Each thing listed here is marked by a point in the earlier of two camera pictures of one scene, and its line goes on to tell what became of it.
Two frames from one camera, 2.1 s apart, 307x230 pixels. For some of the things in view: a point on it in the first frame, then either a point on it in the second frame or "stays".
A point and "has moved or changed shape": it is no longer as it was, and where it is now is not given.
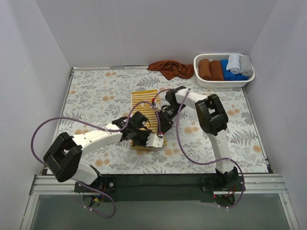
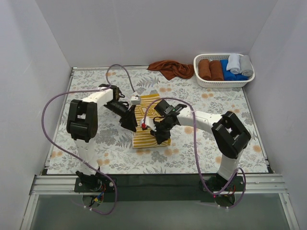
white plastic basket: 218,84 stays
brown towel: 216,72 stays
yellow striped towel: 145,101 has moved or changed shape
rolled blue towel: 228,76 stays
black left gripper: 143,140 → 128,117
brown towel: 171,69 stays
